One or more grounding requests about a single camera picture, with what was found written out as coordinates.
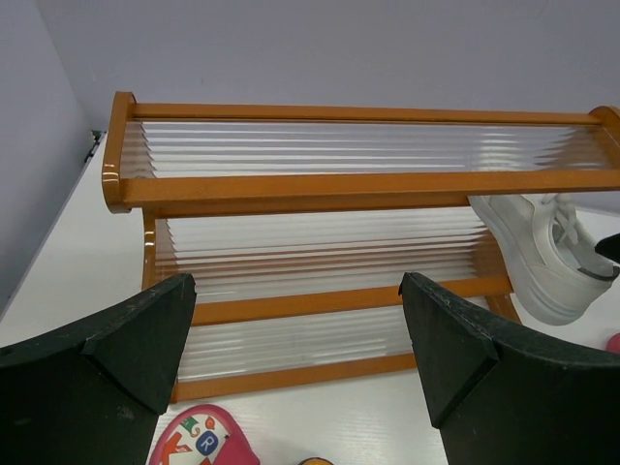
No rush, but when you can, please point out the orange wooden shoe shelf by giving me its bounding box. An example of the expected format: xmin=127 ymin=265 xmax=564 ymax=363
xmin=102 ymin=92 xmax=619 ymax=402

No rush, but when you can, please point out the white sneaker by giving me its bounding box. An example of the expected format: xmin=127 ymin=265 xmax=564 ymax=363
xmin=469 ymin=193 xmax=619 ymax=326

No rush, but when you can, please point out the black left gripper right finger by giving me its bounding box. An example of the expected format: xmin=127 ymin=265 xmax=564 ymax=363
xmin=399 ymin=273 xmax=619 ymax=464

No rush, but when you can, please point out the orange sneaker one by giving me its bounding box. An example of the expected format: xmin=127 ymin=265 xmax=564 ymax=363
xmin=298 ymin=457 xmax=333 ymax=465

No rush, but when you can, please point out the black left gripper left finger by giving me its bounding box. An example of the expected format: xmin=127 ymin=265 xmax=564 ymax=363
xmin=1 ymin=274 xmax=196 ymax=464

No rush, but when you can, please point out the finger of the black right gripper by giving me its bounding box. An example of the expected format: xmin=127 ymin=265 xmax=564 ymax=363
xmin=595 ymin=233 xmax=620 ymax=264

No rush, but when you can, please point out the pink flip-flop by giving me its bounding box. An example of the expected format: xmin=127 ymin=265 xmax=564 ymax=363
xmin=147 ymin=404 xmax=261 ymax=465

